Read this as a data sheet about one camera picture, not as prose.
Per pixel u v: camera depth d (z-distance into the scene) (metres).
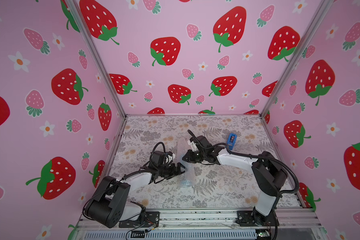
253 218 0.66
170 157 0.82
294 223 0.73
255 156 0.53
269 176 0.48
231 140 1.01
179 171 0.77
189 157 0.77
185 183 0.79
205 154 0.70
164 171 0.76
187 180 0.80
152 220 0.73
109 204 0.43
